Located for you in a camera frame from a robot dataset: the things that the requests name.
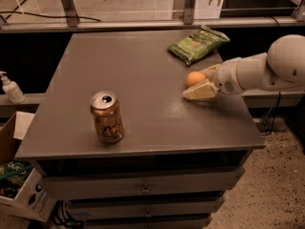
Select black cable on floor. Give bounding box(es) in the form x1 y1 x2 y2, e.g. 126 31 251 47
0 0 102 25

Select white pump bottle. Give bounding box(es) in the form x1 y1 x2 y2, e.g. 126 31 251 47
0 71 26 104

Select black cables under cabinet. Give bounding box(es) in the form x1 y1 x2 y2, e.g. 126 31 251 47
51 201 84 229

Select cardboard box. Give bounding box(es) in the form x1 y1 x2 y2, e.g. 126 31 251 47
0 112 56 222

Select gold soda can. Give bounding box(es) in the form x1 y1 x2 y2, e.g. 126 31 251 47
91 91 124 144

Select white box in background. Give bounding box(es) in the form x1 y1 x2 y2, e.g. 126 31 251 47
194 0 223 19

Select grey drawer cabinet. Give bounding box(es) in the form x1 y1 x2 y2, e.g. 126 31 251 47
17 31 264 229

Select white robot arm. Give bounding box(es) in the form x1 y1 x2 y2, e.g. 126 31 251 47
183 34 305 100

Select green package in box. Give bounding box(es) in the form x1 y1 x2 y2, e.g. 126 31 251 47
0 160 32 198

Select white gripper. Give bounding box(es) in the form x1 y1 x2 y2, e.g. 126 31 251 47
183 57 243 100

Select metal railing frame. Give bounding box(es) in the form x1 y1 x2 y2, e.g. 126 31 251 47
1 0 304 33

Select green chip bag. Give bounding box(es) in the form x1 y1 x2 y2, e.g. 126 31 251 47
168 25 230 66

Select orange fruit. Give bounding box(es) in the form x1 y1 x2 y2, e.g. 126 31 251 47
186 72 206 87

